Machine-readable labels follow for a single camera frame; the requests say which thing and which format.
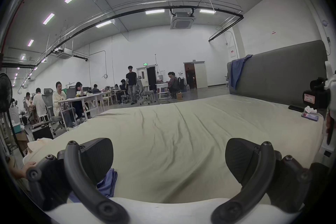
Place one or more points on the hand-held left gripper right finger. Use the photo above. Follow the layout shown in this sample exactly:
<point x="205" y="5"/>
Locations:
<point x="259" y="178"/>

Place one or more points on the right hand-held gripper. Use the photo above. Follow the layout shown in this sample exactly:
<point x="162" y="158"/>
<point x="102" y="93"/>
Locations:
<point x="319" y="97"/>

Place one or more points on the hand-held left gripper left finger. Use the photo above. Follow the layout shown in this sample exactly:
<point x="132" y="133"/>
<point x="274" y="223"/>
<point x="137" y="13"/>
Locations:
<point x="76" y="175"/>

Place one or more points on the person's right hand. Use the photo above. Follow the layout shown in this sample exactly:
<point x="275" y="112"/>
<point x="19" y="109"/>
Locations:
<point x="334" y="125"/>

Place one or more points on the white tissue pack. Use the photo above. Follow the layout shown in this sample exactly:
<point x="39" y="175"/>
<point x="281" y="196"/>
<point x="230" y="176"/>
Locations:
<point x="311" y="110"/>

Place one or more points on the phone with purple case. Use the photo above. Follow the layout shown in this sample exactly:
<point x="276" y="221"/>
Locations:
<point x="309" y="116"/>

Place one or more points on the flat black device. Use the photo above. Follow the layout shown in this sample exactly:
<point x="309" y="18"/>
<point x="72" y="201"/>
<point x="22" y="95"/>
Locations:
<point x="296" y="108"/>

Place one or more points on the blue garment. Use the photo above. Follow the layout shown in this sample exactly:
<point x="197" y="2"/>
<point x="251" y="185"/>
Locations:
<point x="109" y="185"/>

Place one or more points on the grey padded headboard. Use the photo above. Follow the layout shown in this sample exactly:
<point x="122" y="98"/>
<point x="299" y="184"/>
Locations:
<point x="283" y="78"/>

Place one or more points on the grey office chair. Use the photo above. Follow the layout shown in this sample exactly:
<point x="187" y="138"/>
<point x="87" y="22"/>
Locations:
<point x="51" y="115"/>
<point x="145" y="91"/>

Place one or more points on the row of tables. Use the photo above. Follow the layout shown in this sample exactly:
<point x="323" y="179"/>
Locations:
<point x="91" y="98"/>

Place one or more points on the blue cloth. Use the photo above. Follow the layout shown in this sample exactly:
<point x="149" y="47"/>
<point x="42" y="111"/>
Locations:
<point x="237" y="70"/>

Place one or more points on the bed with pale green sheet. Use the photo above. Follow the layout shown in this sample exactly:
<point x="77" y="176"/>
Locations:
<point x="170" y="144"/>

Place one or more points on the black standing fan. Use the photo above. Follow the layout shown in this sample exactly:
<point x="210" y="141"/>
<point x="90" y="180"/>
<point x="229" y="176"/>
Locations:
<point x="4" y="94"/>

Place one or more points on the brown carton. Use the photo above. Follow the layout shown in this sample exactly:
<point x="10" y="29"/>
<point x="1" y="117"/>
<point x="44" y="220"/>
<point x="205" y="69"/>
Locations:
<point x="179" y="95"/>

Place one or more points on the group of people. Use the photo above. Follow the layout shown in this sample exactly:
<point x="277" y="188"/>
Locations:
<point x="172" y="83"/>

